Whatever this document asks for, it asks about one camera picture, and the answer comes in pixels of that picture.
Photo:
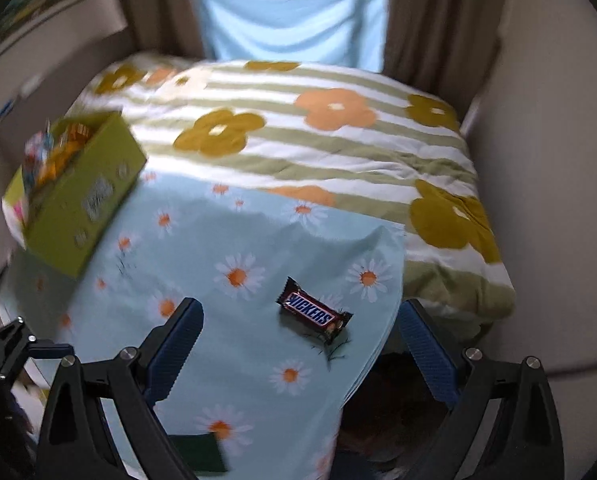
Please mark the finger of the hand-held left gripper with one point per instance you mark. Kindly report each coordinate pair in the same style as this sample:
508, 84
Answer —
16, 347

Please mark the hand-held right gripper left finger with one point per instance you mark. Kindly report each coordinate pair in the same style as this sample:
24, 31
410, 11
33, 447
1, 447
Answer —
178, 345

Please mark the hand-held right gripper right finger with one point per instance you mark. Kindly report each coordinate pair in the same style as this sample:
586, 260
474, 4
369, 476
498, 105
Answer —
423, 345

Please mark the brown chocolate bar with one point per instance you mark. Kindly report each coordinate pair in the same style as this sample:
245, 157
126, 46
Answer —
311, 310

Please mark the yellow-green cardboard box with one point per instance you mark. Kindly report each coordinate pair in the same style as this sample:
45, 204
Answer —
88, 210

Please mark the orange and white bread packet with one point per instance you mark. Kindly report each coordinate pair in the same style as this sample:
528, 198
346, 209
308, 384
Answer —
66, 152

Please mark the dark green flat object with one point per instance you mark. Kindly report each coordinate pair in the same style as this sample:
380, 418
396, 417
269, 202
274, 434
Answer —
198, 452

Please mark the blue daisy-print cloth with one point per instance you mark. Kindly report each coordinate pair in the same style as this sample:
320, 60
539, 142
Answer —
228, 220

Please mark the floral striped quilt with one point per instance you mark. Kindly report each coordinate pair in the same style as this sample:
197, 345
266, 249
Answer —
328, 160

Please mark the beige curtain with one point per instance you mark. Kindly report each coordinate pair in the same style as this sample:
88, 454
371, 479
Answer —
158, 5
438, 25

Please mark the light blue curtain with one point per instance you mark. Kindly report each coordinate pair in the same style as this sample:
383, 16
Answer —
293, 15

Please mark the wall poster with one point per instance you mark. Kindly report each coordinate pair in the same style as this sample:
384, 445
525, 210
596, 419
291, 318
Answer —
43, 0

